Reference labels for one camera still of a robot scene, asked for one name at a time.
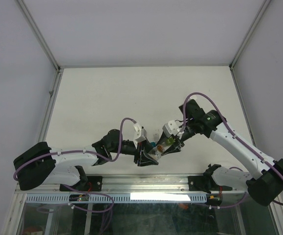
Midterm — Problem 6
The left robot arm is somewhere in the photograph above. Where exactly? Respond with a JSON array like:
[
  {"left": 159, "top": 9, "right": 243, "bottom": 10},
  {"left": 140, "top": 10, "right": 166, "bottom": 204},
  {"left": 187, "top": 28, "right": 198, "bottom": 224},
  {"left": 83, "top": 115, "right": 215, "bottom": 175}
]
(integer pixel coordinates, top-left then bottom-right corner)
[{"left": 13, "top": 129, "right": 161, "bottom": 191}]

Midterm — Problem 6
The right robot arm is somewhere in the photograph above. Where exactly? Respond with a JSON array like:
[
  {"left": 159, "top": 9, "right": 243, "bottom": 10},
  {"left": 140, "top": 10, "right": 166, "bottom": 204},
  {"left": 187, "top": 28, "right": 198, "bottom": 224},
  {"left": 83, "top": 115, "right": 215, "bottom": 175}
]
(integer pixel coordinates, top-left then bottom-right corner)
[{"left": 154, "top": 100, "right": 283, "bottom": 206}]

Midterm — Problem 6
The aluminium mounting rail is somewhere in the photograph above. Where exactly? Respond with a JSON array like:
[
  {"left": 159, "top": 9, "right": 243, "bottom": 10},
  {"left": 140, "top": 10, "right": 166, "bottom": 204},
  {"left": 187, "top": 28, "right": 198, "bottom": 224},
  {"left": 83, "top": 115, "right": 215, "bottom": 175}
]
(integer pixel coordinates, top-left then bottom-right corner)
[{"left": 16, "top": 173, "right": 278, "bottom": 194}]

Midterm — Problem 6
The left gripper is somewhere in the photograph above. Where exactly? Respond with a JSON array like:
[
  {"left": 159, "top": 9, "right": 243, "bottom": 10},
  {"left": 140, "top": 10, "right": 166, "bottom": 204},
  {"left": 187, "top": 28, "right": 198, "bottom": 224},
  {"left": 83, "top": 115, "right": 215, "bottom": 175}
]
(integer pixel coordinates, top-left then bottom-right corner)
[{"left": 109, "top": 139, "right": 158, "bottom": 166}]

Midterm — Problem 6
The green pill box THUR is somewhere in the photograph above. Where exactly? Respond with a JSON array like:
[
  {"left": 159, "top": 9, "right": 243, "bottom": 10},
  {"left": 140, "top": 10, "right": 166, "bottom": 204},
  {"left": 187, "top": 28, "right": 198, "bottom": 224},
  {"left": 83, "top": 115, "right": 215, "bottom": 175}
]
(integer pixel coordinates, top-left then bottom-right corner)
[{"left": 166, "top": 137, "right": 174, "bottom": 145}]

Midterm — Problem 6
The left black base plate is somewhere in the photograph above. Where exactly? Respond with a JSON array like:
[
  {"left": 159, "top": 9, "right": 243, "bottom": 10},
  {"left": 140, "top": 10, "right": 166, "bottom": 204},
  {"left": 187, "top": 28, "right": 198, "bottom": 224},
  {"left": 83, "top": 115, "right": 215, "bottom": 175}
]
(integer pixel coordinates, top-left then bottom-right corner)
[{"left": 70, "top": 176, "right": 103, "bottom": 192}]

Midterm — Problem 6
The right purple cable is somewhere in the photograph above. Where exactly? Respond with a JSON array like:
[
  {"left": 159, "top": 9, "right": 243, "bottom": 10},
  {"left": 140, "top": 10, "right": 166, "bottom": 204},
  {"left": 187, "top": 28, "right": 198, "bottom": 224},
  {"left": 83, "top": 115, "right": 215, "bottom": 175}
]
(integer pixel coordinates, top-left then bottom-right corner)
[{"left": 182, "top": 92, "right": 283, "bottom": 210}]

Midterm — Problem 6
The grey slotted cable duct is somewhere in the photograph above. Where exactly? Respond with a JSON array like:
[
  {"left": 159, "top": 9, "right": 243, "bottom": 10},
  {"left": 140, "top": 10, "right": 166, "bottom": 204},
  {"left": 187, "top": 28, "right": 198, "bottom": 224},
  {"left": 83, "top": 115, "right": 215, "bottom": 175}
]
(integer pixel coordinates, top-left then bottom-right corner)
[{"left": 26, "top": 193, "right": 207, "bottom": 204}]

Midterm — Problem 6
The white pill bottle blue label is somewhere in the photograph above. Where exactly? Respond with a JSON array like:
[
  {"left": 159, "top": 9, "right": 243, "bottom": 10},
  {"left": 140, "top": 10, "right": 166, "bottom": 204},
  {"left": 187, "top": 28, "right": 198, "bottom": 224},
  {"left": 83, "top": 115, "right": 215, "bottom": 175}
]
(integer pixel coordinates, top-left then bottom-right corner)
[{"left": 190, "top": 95, "right": 197, "bottom": 100}]

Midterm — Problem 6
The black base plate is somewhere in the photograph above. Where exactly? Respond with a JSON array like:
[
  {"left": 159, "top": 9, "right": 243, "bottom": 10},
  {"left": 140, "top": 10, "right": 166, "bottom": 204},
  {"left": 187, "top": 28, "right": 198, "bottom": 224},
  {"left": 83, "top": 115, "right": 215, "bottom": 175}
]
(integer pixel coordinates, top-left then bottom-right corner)
[
  {"left": 70, "top": 176, "right": 103, "bottom": 192},
  {"left": 188, "top": 175, "right": 233, "bottom": 193}
]

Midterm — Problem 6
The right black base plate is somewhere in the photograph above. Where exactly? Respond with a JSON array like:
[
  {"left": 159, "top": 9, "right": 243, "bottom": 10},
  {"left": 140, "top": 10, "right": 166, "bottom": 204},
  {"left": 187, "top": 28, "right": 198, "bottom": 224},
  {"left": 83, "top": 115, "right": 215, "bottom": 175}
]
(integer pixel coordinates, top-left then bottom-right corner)
[{"left": 188, "top": 175, "right": 233, "bottom": 193}]

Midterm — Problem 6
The clear pill jar gold lid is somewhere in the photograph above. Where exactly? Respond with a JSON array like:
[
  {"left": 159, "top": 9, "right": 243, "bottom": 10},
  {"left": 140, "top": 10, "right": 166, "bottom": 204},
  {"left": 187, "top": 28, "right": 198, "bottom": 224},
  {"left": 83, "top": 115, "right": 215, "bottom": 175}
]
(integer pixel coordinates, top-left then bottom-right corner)
[{"left": 148, "top": 147, "right": 162, "bottom": 161}]

